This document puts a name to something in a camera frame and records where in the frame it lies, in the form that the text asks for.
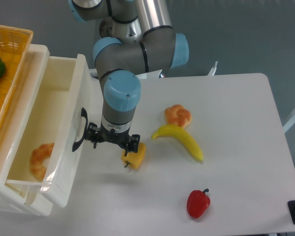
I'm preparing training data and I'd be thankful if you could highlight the yellow banana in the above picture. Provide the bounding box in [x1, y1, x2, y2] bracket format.
[151, 124, 204, 162]

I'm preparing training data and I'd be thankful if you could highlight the orange woven basket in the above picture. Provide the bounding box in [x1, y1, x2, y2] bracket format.
[0, 25, 33, 130]

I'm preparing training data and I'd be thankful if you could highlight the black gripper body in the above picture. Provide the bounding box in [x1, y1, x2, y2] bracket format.
[97, 125, 130, 149]

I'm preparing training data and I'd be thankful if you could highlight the white plastic drawer cabinet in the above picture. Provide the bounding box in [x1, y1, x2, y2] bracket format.
[0, 44, 53, 216]

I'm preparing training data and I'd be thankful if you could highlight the ring-shaped bread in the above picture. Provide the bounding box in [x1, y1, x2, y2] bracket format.
[29, 143, 55, 180]

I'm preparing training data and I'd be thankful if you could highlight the knotted bread roll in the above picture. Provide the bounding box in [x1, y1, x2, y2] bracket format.
[164, 104, 193, 128]

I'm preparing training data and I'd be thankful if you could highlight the red bell pepper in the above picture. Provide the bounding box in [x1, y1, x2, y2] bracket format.
[186, 188, 210, 219]

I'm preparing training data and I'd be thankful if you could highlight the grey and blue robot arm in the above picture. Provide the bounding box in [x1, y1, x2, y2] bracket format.
[68, 0, 189, 153]

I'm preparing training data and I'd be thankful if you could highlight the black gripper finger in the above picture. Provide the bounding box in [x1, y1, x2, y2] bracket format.
[124, 134, 141, 156]
[85, 122, 101, 148]

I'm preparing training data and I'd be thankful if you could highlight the white drawer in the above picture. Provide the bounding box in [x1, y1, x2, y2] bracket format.
[6, 54, 93, 215]

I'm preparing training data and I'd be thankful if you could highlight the yellow bell pepper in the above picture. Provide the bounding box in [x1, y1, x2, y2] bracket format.
[121, 143, 146, 170]

